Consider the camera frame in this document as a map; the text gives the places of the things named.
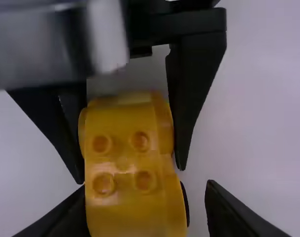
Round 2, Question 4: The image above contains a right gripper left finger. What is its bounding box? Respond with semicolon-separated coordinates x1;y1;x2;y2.
15;184;91;237

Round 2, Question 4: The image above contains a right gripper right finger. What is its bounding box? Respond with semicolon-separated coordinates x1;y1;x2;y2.
205;179;300;237

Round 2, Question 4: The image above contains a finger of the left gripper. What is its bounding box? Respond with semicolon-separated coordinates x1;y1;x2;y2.
6;79;88;185

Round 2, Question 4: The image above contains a yellow toy car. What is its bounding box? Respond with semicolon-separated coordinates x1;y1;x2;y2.
78;90;190;237

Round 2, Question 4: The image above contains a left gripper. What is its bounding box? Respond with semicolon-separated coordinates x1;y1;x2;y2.
120;0;227;171

